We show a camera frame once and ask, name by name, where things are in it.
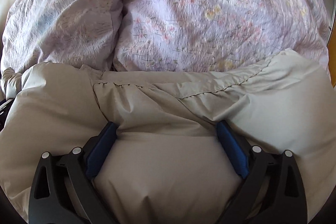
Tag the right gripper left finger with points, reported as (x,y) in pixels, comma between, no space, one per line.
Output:
(62,189)

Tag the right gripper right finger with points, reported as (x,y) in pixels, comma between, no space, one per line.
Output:
(272,189)

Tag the light grey down jacket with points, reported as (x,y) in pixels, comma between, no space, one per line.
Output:
(167,165)

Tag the left lilac pillow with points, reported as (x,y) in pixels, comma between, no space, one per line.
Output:
(72,32)

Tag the lilac pillow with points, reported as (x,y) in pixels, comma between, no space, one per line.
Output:
(217,35)
(72,32)

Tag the right lilac pillow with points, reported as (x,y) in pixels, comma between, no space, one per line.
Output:
(217,35)

